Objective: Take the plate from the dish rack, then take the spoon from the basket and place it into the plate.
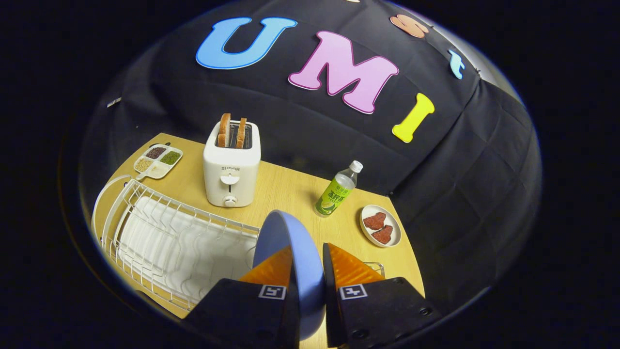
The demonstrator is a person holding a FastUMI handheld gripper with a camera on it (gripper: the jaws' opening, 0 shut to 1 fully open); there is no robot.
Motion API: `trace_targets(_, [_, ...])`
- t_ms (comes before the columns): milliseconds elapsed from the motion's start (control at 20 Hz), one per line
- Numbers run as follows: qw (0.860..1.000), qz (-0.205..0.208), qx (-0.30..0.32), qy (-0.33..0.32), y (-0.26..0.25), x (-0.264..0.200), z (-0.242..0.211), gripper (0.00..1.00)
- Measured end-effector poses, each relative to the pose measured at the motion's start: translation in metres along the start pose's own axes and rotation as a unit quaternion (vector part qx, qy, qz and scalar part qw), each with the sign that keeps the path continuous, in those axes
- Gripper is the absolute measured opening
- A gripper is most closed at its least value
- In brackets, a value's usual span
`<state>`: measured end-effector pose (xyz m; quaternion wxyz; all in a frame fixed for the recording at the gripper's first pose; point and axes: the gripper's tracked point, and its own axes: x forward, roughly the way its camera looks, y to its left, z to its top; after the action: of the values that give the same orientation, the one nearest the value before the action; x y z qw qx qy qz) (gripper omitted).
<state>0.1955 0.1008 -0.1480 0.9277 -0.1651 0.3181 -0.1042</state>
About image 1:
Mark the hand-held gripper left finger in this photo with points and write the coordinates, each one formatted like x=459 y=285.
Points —
x=242 y=315

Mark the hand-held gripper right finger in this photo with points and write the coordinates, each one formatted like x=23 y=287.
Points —
x=330 y=300

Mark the blue plate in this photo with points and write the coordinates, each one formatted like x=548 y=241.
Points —
x=295 y=237

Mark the small white plate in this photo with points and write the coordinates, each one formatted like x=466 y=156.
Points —
x=395 y=228

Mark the brown meat piece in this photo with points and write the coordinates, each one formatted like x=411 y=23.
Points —
x=374 y=221
x=382 y=235

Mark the green label drink bottle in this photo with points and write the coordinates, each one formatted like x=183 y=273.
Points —
x=334 y=194

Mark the white toaster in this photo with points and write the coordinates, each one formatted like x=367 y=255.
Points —
x=232 y=184

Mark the white divided condiment tray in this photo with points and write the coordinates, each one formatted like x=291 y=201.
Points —
x=157 y=167

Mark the toast slice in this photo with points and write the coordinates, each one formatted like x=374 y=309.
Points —
x=224 y=130
x=240 y=133

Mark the small white tag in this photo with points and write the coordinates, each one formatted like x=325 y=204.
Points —
x=114 y=102

